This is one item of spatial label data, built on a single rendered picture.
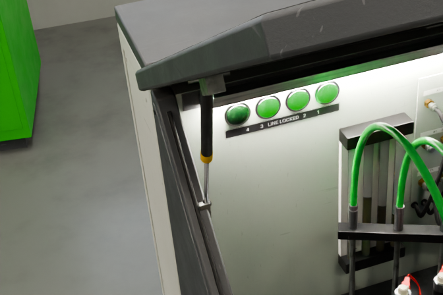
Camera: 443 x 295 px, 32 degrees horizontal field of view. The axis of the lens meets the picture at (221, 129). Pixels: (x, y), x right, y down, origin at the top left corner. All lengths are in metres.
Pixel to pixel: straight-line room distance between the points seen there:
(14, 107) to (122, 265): 1.07
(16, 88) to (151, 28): 2.35
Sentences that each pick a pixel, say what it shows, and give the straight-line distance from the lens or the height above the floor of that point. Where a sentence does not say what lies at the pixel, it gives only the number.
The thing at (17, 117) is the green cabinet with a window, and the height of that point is 0.21.
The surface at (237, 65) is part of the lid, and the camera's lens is 0.70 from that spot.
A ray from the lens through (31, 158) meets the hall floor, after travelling 3.94.
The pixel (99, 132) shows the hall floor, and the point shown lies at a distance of 4.03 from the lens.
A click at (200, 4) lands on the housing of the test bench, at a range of 1.58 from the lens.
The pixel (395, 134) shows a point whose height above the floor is 1.42.
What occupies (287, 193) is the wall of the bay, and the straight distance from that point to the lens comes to 1.58.
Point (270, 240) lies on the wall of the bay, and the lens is 1.64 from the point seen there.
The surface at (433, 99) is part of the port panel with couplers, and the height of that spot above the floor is 1.30.
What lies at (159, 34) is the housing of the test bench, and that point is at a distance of 1.48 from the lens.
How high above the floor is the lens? 2.14
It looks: 33 degrees down
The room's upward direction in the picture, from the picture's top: 5 degrees counter-clockwise
